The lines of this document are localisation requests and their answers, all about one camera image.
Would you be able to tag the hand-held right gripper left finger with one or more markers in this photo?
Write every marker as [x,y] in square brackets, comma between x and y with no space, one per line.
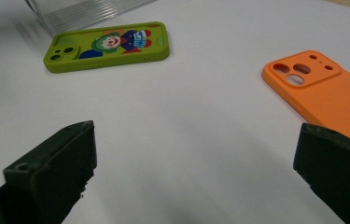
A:
[48,174]

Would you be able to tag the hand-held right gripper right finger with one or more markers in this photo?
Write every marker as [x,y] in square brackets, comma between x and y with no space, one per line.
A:
[337,168]

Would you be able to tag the orange phone case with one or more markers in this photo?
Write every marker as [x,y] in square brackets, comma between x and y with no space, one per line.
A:
[334,99]

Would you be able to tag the green cartoon phone case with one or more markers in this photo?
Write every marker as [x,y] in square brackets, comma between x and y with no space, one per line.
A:
[107,59]

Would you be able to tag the clear plastic tray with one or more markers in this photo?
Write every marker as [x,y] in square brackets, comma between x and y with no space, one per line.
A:
[70,15]

